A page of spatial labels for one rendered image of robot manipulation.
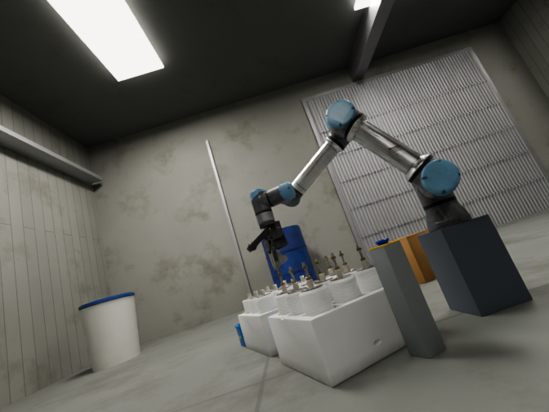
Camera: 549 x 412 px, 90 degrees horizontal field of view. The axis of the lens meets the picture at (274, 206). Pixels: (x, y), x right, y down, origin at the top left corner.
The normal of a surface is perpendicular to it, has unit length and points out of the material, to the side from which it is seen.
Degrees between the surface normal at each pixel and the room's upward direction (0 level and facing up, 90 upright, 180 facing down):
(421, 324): 90
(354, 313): 90
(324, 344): 90
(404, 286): 90
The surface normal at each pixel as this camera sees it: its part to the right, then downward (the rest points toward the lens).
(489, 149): -0.04, -0.23
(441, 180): -0.26, -0.03
